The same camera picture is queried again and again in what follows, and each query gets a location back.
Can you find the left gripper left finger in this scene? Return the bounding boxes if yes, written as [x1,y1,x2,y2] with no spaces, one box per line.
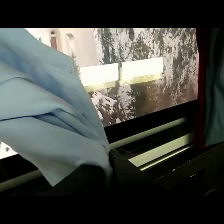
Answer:
[53,163,108,197]

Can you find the light blue shirt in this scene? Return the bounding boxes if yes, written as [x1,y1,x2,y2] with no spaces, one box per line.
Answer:
[0,27,114,188]

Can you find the red garment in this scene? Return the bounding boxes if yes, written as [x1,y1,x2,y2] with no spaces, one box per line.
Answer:
[195,27,212,149]

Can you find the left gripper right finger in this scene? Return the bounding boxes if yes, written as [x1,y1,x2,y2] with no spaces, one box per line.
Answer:
[109,148,161,197]

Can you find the blue garment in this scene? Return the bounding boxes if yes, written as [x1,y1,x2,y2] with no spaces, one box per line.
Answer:
[203,27,224,147]

